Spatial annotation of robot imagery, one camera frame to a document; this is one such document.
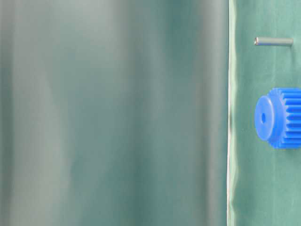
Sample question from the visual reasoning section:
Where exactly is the green table cloth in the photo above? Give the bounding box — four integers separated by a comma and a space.
227, 0, 301, 226

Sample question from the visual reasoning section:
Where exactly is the blue plastic gear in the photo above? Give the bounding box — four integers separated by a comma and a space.
254, 88, 301, 149

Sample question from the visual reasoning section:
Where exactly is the silver metal shaft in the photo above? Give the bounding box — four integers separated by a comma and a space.
254, 37, 293, 47

